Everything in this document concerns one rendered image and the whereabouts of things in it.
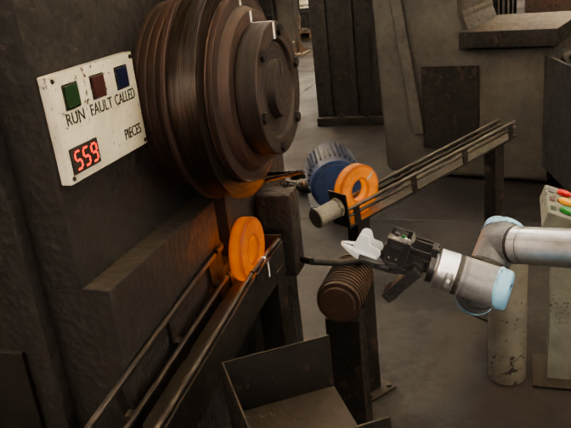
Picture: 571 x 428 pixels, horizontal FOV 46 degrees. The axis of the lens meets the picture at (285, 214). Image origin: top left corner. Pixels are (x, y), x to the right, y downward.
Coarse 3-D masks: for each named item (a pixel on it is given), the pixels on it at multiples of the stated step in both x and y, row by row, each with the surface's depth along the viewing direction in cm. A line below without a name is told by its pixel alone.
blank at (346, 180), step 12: (348, 168) 199; (360, 168) 200; (336, 180) 199; (348, 180) 198; (360, 180) 204; (372, 180) 204; (348, 192) 199; (360, 192) 206; (372, 192) 205; (348, 204) 200
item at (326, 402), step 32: (288, 352) 123; (320, 352) 125; (224, 384) 121; (256, 384) 123; (288, 384) 125; (320, 384) 127; (256, 416) 122; (288, 416) 122; (320, 416) 121; (352, 416) 120
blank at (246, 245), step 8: (240, 224) 157; (248, 224) 158; (256, 224) 162; (232, 232) 156; (240, 232) 155; (248, 232) 158; (256, 232) 162; (232, 240) 155; (240, 240) 154; (248, 240) 158; (256, 240) 164; (232, 248) 155; (240, 248) 154; (248, 248) 165; (256, 248) 164; (264, 248) 168; (232, 256) 155; (240, 256) 154; (248, 256) 158; (256, 256) 164; (232, 264) 155; (240, 264) 155; (248, 264) 158; (232, 272) 157; (240, 272) 156; (248, 272) 158; (240, 280) 160
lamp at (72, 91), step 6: (72, 84) 111; (66, 90) 110; (72, 90) 111; (78, 90) 113; (66, 96) 110; (72, 96) 111; (78, 96) 113; (66, 102) 110; (72, 102) 111; (78, 102) 113
